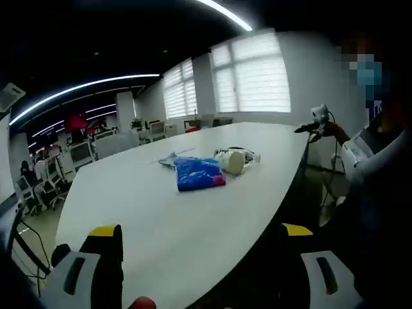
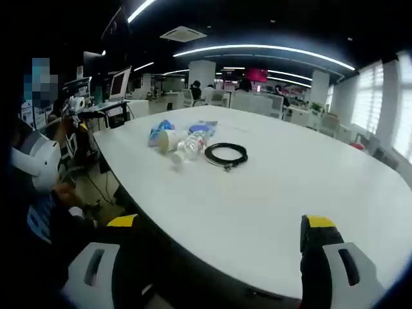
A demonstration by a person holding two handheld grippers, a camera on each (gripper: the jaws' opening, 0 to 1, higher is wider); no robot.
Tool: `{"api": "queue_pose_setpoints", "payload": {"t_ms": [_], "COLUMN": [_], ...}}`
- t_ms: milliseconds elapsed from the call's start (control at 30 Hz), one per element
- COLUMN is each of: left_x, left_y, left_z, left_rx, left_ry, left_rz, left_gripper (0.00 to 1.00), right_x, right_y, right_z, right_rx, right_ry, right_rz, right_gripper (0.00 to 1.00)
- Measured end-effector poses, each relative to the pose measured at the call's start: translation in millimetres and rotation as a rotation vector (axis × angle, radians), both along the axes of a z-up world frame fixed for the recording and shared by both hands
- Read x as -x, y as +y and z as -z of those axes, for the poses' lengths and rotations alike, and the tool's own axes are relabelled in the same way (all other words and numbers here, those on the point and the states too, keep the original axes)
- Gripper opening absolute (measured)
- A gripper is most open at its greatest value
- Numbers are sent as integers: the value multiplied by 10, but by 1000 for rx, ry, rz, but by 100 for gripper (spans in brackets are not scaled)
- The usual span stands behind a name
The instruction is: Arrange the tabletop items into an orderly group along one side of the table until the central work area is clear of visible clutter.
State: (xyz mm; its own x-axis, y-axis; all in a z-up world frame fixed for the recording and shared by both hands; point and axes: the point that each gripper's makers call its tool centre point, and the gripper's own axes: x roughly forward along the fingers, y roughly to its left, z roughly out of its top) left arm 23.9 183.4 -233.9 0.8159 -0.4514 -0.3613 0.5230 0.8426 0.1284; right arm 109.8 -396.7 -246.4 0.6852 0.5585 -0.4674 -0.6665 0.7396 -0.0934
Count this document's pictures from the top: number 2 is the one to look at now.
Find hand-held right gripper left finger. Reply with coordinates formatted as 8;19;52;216
61;213;155;309

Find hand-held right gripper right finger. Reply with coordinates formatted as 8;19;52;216
299;214;386;309

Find blue plastic snack bag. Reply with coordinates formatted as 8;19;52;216
148;119;176;147

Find white paper cup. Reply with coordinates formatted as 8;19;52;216
157;128;181;153

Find clear plastic water bottle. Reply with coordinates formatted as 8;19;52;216
171;131;207;172

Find packet with blue sponge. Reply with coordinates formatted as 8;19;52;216
188;120;218;139

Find black cable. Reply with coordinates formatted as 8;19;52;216
204;142;248;173

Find white laptop desk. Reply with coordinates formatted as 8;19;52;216
80;99;133;129

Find black monitor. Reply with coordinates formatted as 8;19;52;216
83;51;106;78

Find white-framed laptop screen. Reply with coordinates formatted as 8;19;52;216
108;66;133;101

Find white counter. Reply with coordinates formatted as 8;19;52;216
128;98;151;120

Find white table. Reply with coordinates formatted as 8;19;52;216
92;105;412;302

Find black hanging banner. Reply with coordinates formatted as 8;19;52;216
101;6;133;54

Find long curved ceiling light strip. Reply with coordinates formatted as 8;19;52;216
173;44;356;71
127;0;157;24

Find square ceiling air vent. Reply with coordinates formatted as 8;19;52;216
160;26;207;42

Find white square pillar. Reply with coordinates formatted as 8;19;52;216
188;60;216;106
311;70;330;109

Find white office partition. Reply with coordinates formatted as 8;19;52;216
231;91;284;118

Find bright window with blinds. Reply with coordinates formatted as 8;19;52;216
350;53;412;155

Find blue and white wall poster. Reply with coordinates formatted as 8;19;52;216
19;99;54;129

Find pink wall screen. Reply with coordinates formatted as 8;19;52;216
246;67;268;83

